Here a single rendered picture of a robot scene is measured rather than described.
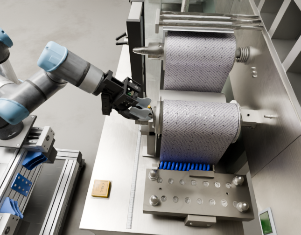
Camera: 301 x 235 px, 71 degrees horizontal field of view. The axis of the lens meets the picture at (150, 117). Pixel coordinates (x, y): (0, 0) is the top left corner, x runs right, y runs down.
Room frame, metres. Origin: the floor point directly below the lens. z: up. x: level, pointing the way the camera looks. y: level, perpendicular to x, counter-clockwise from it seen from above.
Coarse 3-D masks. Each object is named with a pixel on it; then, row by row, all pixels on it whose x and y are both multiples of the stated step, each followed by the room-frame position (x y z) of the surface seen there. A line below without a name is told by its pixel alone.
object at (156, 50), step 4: (148, 44) 0.67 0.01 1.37; (152, 44) 0.67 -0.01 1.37; (156, 44) 0.67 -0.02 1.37; (160, 44) 0.67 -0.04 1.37; (164, 44) 0.67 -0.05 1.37; (148, 48) 0.66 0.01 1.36; (152, 48) 0.66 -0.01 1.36; (156, 48) 0.65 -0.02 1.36; (160, 48) 0.65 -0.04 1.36; (148, 52) 0.65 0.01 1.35; (152, 52) 0.65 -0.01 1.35; (156, 52) 0.65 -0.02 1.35; (160, 52) 0.65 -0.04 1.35; (148, 56) 0.64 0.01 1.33; (152, 56) 0.64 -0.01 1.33; (156, 56) 0.64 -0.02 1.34; (160, 56) 0.64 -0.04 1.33
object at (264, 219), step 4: (260, 216) 0.12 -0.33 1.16; (264, 216) 0.12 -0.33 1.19; (264, 220) 0.11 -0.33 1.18; (268, 220) 0.10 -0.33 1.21; (264, 224) 0.10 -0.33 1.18; (268, 224) 0.09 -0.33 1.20; (264, 228) 0.09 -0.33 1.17; (268, 228) 0.08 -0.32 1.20; (264, 232) 0.08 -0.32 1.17; (268, 232) 0.08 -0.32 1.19
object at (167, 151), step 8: (160, 152) 0.36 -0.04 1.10; (168, 152) 0.36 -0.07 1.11; (176, 152) 0.35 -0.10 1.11; (184, 152) 0.35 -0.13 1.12; (192, 152) 0.35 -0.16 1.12; (200, 152) 0.35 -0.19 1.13; (208, 152) 0.35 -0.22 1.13; (216, 152) 0.34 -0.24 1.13; (160, 160) 0.36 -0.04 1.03; (168, 160) 0.36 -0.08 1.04; (176, 160) 0.35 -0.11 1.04; (184, 160) 0.35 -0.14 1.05; (192, 160) 0.35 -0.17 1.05; (200, 160) 0.35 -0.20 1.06; (208, 160) 0.34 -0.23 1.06; (216, 160) 0.34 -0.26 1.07
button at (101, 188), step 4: (96, 180) 0.31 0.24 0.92; (100, 180) 0.31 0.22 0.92; (104, 180) 0.31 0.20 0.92; (108, 180) 0.31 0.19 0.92; (96, 184) 0.29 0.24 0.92; (100, 184) 0.29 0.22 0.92; (104, 184) 0.29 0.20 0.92; (108, 184) 0.29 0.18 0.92; (92, 188) 0.28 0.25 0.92; (96, 188) 0.28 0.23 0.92; (100, 188) 0.28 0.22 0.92; (104, 188) 0.28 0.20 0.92; (108, 188) 0.28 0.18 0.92; (92, 192) 0.26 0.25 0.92; (96, 192) 0.26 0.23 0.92; (100, 192) 0.26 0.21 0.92; (104, 192) 0.26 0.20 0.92; (108, 192) 0.26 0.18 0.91; (92, 196) 0.25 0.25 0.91; (96, 196) 0.25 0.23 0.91; (100, 196) 0.24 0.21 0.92; (104, 196) 0.24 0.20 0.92
